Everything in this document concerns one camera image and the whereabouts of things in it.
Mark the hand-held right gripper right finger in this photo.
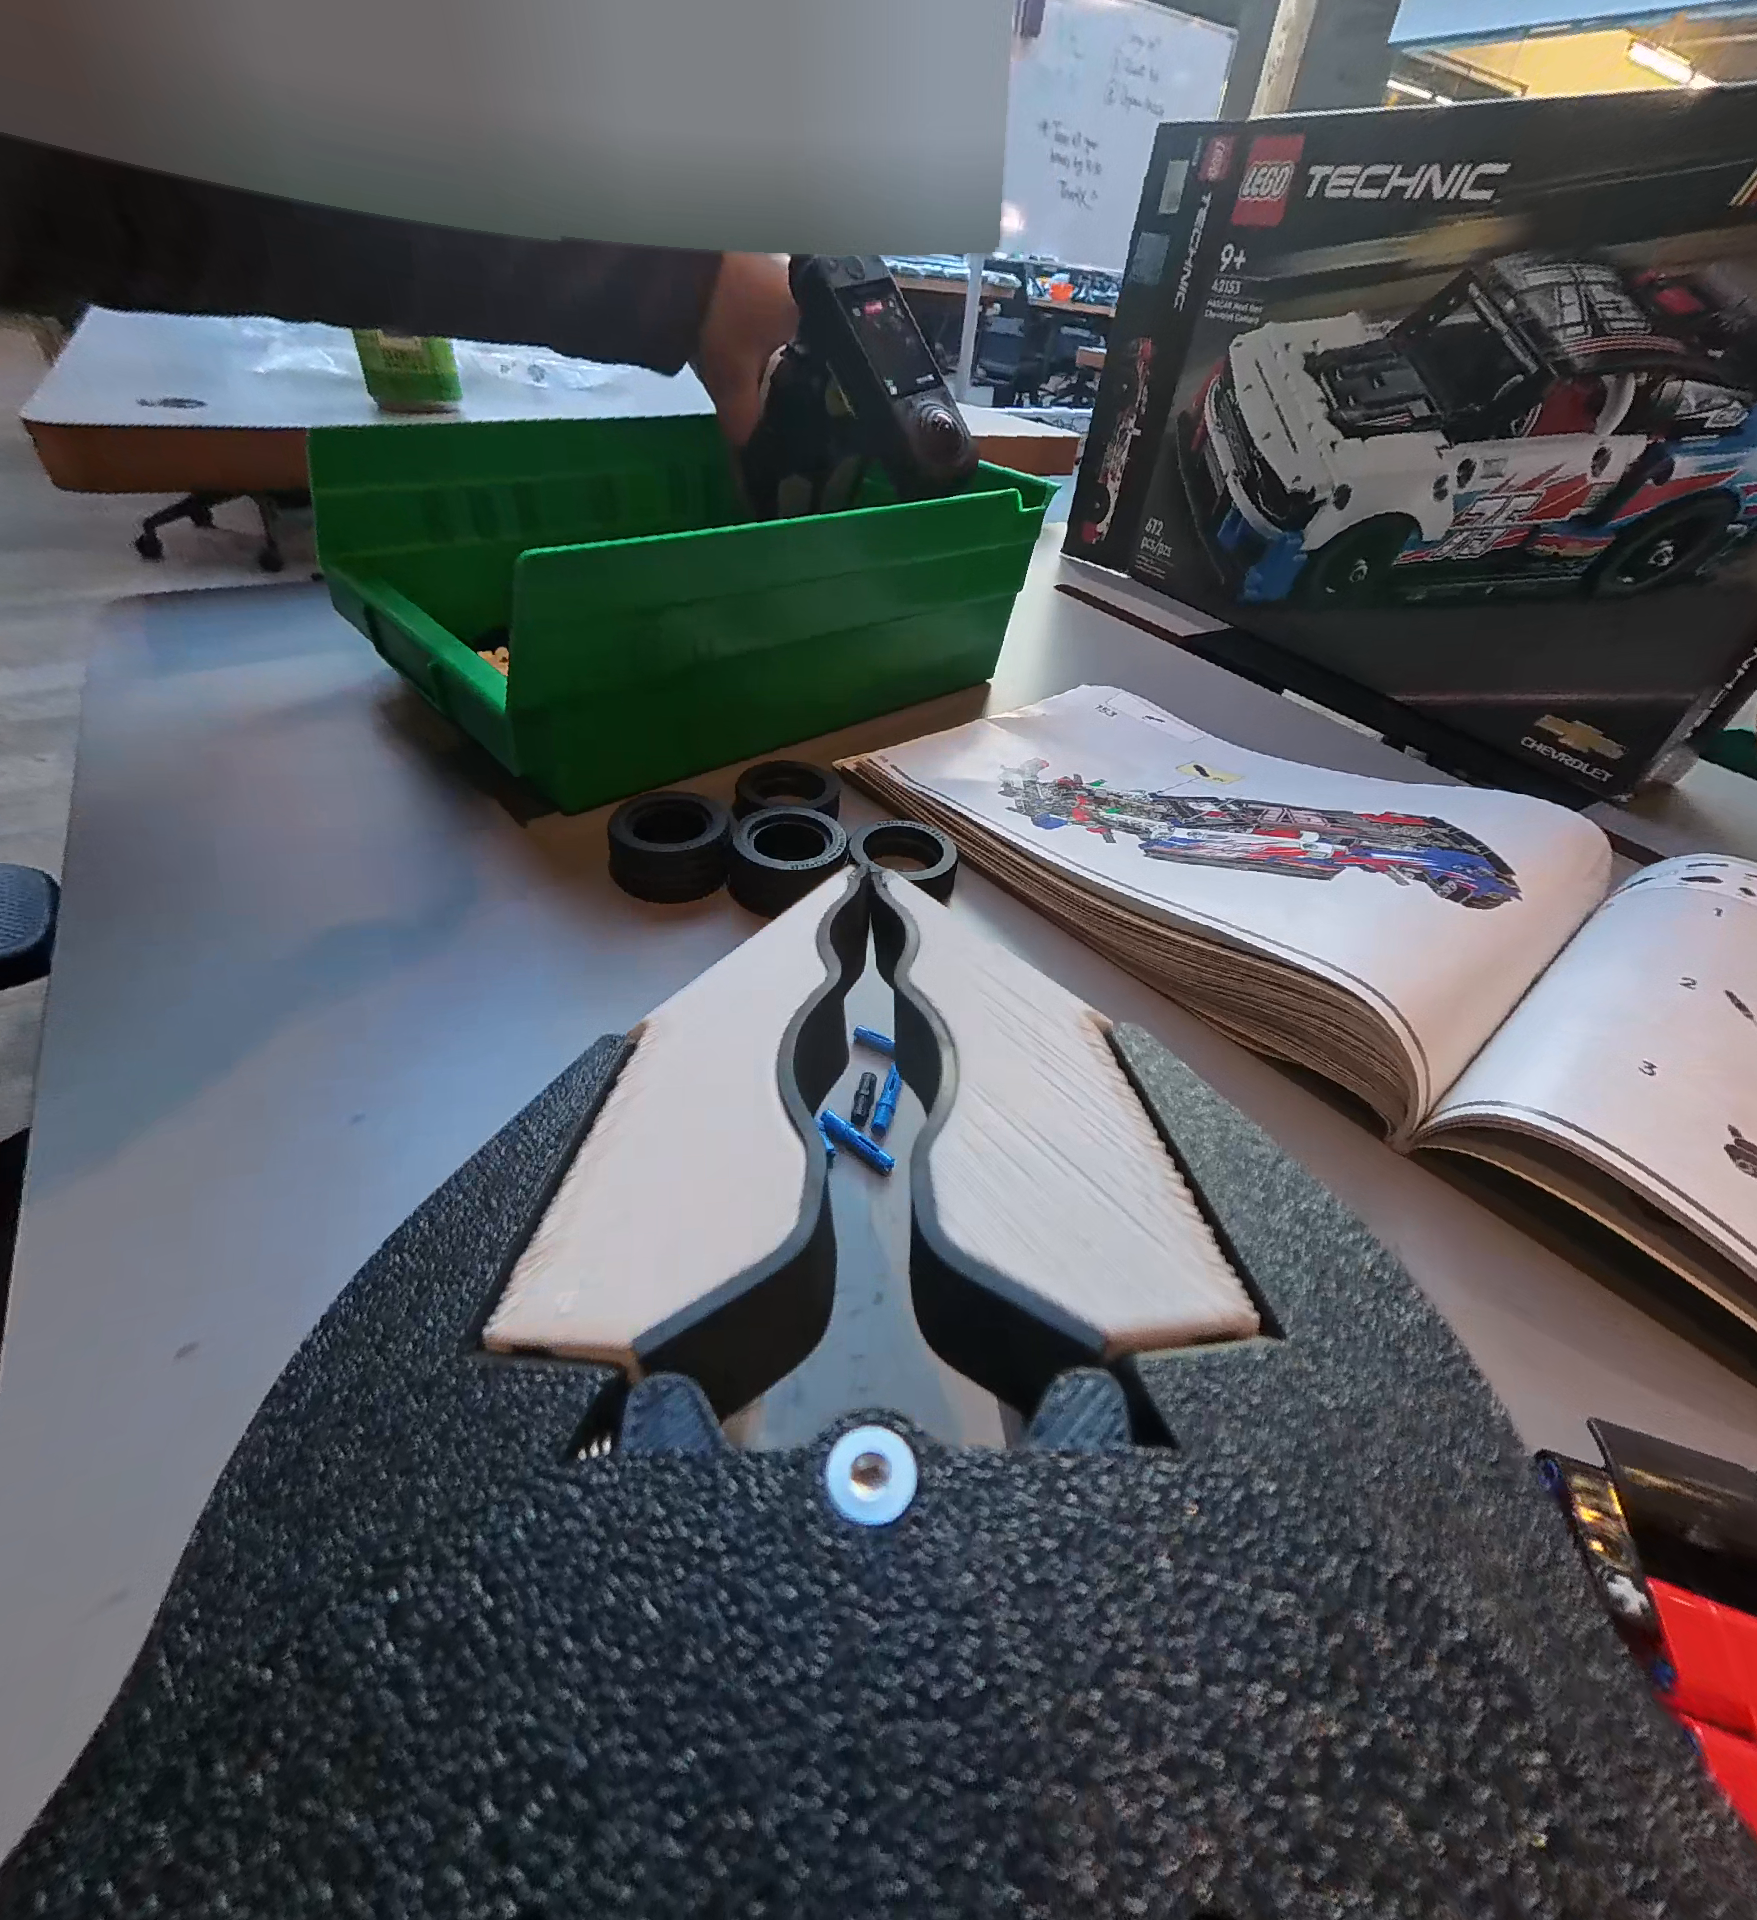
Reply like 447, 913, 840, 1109
870, 868, 1265, 1421

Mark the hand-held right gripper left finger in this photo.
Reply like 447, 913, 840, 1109
475, 864, 874, 1413

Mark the green plastic bin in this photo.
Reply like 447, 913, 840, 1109
308, 411, 1058, 815

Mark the person's left forearm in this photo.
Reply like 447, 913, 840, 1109
0, 113, 730, 378

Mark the grey desk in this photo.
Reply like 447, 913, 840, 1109
0, 555, 1757, 1893

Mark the person's left hand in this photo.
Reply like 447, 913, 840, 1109
689, 253, 800, 456

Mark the clear plastic bag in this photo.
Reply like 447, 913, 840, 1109
254, 324, 669, 401

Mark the open instruction booklet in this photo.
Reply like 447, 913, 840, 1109
835, 687, 1757, 1399

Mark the whiteboard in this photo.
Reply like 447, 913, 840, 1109
1000, 0, 1241, 275

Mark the green drink can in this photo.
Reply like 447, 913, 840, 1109
352, 328, 464, 415

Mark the toy car set box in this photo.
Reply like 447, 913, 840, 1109
1061, 83, 1757, 802

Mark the white table with wooden edge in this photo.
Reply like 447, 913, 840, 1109
23, 306, 1081, 497

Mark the red black toy car model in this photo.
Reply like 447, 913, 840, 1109
1534, 1419, 1757, 1920

